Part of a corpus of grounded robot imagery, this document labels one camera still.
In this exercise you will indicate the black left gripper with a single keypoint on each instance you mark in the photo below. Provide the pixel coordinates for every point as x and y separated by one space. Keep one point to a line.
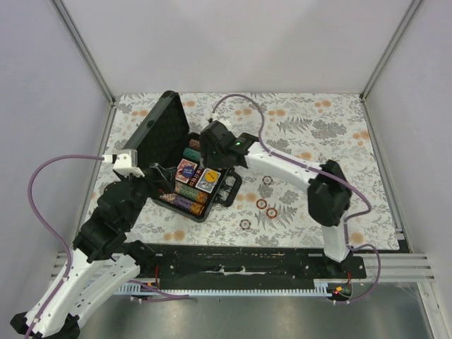
166 184

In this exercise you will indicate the orange poker chip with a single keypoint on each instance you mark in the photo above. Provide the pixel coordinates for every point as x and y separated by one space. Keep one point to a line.
261 204
271 213

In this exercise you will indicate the white slotted cable duct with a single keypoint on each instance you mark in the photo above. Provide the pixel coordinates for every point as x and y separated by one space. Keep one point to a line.
319 289

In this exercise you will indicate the floral patterned table mat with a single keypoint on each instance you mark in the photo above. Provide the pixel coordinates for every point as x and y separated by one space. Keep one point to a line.
313 127

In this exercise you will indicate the bottom poker chip row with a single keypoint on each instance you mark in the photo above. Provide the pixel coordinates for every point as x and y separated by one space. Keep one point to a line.
183 203

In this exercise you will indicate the aluminium left frame post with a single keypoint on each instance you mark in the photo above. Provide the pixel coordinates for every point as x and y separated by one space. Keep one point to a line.
83 49

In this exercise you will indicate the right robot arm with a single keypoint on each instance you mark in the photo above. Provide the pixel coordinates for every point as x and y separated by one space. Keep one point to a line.
328 192

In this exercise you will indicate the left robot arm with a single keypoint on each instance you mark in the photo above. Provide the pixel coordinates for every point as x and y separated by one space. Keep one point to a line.
99 261

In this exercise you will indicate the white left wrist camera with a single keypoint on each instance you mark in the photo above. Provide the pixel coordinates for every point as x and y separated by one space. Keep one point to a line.
125 163

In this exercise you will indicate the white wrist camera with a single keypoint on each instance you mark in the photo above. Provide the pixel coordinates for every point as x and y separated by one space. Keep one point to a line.
125 163
223 121

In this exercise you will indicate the blue playing card deck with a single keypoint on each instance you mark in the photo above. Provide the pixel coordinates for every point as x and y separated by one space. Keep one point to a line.
205 186

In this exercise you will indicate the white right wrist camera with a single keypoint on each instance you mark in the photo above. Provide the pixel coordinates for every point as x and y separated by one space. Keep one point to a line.
223 121

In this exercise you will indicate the black poker set case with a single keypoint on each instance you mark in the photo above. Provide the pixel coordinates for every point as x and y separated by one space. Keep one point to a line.
161 138

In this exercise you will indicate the blue small blind button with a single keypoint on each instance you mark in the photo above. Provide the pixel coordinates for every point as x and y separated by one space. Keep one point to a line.
188 171

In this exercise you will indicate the red playing card deck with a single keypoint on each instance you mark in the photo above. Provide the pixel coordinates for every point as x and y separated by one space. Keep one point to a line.
182 164

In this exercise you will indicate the aluminium right frame post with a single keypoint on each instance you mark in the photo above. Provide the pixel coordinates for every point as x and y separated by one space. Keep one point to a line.
397 36

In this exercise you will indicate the aluminium frame post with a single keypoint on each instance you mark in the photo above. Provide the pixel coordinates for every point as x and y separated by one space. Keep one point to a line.
83 49
397 36

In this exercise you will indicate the yellow big blind button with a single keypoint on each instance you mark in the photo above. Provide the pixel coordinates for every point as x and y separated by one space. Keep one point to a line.
211 176

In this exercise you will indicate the ten value chip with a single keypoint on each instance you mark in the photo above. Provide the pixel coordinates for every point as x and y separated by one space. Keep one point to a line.
267 180

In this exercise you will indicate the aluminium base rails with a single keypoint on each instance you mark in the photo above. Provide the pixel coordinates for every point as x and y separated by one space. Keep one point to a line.
380 268

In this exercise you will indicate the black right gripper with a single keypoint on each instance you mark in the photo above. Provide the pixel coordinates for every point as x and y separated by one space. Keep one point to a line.
207 157

